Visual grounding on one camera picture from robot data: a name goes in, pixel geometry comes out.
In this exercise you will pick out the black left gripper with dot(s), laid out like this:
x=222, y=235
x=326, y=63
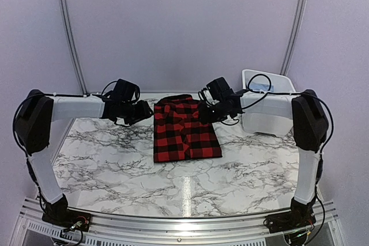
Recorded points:
x=144, y=113

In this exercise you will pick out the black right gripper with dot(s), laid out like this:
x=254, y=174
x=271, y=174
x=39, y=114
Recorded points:
x=204, y=118

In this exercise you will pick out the red black plaid shirt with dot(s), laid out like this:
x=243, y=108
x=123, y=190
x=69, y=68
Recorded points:
x=179, y=135

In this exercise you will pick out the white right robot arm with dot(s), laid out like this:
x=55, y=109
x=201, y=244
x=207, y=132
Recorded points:
x=312, y=122

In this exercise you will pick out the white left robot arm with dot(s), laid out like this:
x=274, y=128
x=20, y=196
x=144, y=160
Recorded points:
x=34, y=116

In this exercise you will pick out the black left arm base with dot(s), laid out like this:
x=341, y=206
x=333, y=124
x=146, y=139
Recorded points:
x=59, y=214

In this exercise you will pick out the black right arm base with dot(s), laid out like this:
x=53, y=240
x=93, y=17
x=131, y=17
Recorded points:
x=299, y=216

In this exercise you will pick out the light blue shirt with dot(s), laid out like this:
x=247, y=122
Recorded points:
x=257, y=87

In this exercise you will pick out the white plastic laundry bin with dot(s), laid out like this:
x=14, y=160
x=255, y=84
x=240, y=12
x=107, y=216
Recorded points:
x=256, y=125

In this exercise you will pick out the right aluminium corner post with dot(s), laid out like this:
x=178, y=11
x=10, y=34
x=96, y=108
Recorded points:
x=296, y=24

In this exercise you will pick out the aluminium corner post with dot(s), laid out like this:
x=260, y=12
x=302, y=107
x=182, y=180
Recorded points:
x=72, y=46
x=296, y=24

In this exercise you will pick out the left aluminium corner post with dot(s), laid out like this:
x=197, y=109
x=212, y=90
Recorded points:
x=72, y=46

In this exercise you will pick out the aluminium front frame rail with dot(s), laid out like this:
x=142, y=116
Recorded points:
x=249, y=229

